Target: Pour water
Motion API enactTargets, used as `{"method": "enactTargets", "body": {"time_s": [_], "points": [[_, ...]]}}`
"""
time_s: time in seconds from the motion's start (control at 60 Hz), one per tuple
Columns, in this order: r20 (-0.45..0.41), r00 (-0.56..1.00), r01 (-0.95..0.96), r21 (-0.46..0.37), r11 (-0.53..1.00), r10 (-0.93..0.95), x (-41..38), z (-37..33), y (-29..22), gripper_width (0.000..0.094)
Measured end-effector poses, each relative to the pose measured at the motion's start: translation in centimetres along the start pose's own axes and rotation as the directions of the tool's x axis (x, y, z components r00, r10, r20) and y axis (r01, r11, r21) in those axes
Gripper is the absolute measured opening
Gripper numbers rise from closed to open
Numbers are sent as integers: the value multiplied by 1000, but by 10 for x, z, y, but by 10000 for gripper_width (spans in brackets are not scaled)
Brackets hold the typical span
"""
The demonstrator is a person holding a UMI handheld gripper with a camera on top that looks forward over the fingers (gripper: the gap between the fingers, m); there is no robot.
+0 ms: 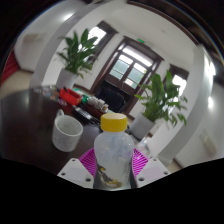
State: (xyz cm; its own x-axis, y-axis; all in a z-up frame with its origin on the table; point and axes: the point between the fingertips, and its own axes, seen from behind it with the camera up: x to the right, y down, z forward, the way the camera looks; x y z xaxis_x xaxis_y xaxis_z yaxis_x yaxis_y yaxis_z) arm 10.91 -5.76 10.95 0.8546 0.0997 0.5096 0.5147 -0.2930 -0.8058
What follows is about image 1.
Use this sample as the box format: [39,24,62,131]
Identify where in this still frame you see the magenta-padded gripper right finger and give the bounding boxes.
[131,147,171,188]

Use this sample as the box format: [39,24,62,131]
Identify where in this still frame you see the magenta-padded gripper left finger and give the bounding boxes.
[57,147,98,188]

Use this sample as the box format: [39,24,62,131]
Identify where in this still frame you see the clear bottle with yellow cap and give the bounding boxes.
[92,113,135,191]

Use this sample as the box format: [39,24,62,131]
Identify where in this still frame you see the white speckled mug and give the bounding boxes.
[51,109,84,153]

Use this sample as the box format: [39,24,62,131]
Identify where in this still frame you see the black flat box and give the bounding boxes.
[72,105,101,127]

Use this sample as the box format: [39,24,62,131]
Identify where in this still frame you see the large potted plant, white pot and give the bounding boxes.
[129,69,188,141]

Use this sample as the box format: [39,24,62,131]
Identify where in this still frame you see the red plastic box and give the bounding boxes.
[59,87,84,107]

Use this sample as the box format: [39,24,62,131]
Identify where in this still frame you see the black chair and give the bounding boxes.
[96,84,127,113]

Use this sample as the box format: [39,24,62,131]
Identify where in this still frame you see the dark wooden glazed door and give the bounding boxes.
[89,35,164,116]

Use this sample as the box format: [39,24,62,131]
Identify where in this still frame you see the small potted plant, white pot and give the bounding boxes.
[54,28,99,89]

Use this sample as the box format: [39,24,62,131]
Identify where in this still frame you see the red carpeted stairs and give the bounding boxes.
[1,49,19,84]

